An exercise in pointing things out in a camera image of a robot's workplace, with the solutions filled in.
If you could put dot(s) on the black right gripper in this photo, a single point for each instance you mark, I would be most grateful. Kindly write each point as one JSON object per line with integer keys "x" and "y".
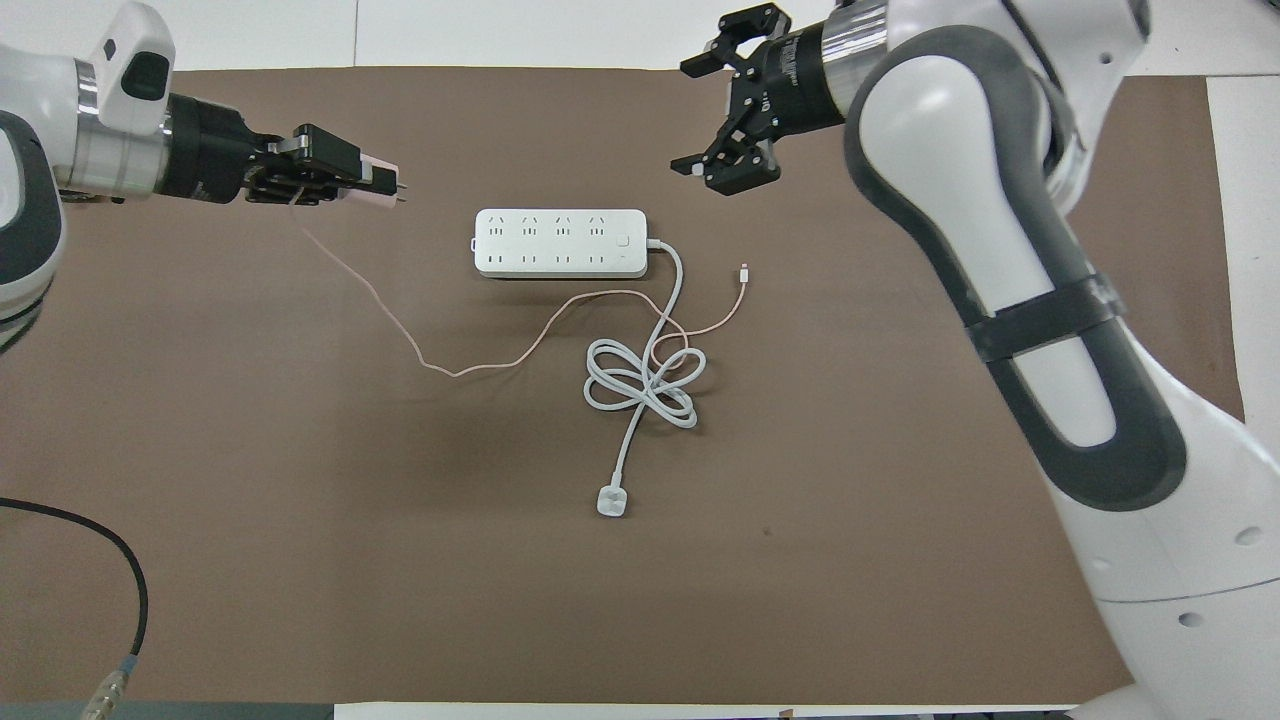
{"x": 795, "y": 80}

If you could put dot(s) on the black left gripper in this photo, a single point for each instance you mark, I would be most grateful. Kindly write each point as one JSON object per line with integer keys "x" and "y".
{"x": 210, "y": 150}

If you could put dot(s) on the pink USB charger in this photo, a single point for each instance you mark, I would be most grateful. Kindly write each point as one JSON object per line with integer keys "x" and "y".
{"x": 370, "y": 198}

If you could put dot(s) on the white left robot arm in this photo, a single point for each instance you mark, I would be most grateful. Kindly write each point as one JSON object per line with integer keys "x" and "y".
{"x": 40, "y": 80}

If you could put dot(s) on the white power strip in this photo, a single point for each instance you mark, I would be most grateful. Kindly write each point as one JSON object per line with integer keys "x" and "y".
{"x": 560, "y": 243}

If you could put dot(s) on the brown table mat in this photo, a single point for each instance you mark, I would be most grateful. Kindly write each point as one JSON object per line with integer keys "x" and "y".
{"x": 400, "y": 600}

